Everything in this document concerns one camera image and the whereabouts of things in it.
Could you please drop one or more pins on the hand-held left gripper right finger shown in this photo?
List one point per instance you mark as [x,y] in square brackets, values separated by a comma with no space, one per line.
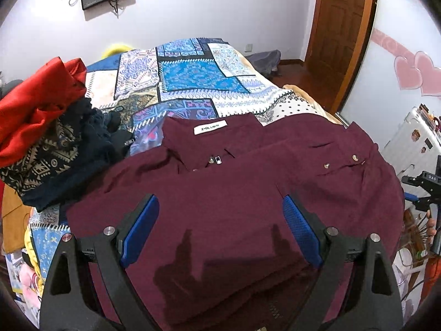
[300,227]

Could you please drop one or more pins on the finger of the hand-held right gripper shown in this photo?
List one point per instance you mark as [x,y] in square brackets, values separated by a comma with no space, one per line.
[413,198]

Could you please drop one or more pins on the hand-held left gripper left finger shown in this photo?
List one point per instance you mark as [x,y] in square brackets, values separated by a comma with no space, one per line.
[143,226]

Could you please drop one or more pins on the maroon button shirt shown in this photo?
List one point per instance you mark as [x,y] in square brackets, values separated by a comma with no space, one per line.
[224,193]

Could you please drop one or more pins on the white suitcase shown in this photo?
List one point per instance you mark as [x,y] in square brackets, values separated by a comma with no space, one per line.
[410,138]

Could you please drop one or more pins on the dark navy garment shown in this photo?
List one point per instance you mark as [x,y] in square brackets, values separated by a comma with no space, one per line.
[89,144]

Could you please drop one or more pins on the yellow blanket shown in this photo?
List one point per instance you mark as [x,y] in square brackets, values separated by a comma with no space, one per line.
[30,248]

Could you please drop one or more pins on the black gold patterned garment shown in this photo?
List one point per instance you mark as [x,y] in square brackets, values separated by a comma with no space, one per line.
[41,162]

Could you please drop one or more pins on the blue patchwork bedspread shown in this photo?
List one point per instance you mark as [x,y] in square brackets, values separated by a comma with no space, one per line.
[193,76]

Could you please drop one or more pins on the red garment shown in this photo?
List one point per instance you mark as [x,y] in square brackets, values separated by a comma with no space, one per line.
[38,100]

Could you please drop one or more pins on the white sliding wardrobe door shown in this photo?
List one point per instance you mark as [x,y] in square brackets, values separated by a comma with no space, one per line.
[389,17]

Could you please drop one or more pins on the yellow pillow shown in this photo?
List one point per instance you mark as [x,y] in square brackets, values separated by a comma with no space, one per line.
[115,48]

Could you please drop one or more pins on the brown wooden door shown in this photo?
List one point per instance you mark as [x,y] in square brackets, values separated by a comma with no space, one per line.
[339,24]

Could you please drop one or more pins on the white wall socket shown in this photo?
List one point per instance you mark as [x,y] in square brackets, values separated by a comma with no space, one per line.
[248,47]

